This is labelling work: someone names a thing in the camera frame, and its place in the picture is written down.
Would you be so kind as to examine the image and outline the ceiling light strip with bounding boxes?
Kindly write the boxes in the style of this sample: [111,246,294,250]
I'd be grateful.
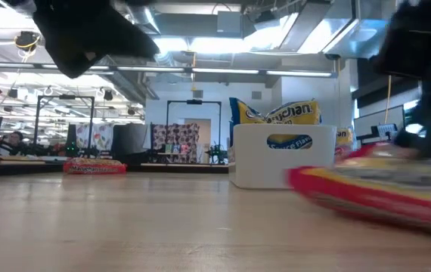
[265,70,333,78]
[116,66,185,73]
[191,66,261,75]

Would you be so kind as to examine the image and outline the black background table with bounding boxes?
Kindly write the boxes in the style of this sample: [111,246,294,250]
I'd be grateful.
[126,162,231,174]

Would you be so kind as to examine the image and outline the black reel with yellow cable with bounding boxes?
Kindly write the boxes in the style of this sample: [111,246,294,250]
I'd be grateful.
[14,30,42,53]

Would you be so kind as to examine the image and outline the white patterned cloth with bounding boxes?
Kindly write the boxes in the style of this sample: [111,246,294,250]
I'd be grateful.
[74,122,115,152]

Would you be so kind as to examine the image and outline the hanging yellow cable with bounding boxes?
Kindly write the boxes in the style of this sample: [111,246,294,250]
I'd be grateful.
[385,74,392,114]

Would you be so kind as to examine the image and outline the grey ceiling ventilation box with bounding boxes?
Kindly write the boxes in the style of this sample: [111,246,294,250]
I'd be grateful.
[216,10,246,39]

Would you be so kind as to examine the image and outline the clear plastic bin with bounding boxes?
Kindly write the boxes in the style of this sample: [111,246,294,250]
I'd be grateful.
[330,125,357,169]

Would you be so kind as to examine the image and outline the tan-topped background table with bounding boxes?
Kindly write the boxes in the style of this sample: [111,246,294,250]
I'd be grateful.
[0,155,65,177]

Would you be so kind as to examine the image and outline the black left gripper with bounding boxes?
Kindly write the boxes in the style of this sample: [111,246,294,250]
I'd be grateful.
[33,0,160,79]

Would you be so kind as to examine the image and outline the whiteboard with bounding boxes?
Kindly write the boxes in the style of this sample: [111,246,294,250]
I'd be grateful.
[352,104,406,147]

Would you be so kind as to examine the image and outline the black gantry frame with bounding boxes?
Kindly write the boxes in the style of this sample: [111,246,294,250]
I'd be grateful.
[165,99,223,163]
[33,94,96,156]

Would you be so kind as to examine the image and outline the dark patterned fabric board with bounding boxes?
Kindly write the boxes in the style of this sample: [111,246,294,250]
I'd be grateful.
[150,122,201,164]

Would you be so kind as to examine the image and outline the pale-edged Maruchan ramen pack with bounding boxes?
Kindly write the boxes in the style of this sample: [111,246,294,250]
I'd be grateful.
[335,126,355,156]

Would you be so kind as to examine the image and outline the person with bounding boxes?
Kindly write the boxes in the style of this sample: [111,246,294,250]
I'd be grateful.
[0,130,26,156]

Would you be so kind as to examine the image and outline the white plastic bin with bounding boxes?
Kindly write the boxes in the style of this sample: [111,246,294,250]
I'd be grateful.
[230,123,337,190]

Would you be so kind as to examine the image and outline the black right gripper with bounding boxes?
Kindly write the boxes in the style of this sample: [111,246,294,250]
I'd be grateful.
[373,0,431,158]

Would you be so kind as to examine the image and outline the dark grey panel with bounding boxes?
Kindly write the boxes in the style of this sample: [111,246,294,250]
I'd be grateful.
[111,123,152,164]

